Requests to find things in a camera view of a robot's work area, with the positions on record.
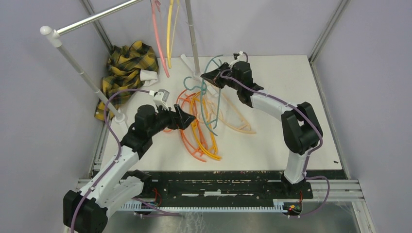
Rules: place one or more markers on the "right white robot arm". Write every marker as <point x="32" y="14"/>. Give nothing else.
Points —
<point x="301" y="129"/>

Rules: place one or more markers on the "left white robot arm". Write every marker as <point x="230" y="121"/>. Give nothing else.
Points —
<point x="89" y="209"/>

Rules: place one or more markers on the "teal wire hanger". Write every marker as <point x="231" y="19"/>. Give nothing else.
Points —
<point x="210" y="125"/>

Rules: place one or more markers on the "yellow plastic hanger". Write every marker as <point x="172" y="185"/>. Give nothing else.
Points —
<point x="170" y="29"/>

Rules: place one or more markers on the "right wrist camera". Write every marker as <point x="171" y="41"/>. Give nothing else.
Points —
<point x="240" y="55"/>

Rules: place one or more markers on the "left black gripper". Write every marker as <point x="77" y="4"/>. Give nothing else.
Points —
<point x="176" y="118"/>

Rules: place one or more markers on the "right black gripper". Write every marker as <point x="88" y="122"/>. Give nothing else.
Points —
<point x="214" y="76"/>

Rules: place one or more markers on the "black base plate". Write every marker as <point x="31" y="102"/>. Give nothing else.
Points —
<point x="222" y="188"/>

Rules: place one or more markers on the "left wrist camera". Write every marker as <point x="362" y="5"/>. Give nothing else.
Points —
<point x="160" y="100"/>

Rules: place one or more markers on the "pink wire hanger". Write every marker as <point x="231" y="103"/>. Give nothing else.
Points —
<point x="155" y="7"/>

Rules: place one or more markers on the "amber plastic hanger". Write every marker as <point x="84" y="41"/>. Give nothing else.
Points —
<point x="204" y="138"/>

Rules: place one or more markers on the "orange plastic hanger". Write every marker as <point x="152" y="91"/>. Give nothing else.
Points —
<point x="193" y="151"/>

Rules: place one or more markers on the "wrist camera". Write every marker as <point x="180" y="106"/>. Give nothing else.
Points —
<point x="160" y="100"/>
<point x="240" y="55"/>

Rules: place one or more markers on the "yellow plaid cloth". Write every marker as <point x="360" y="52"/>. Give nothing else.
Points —
<point x="129" y="67"/>

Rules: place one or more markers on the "cream plastic hanger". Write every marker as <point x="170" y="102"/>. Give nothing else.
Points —
<point x="219" y="103"/>

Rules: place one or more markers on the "white clothes rack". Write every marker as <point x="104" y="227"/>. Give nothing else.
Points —
<point x="53" y="36"/>

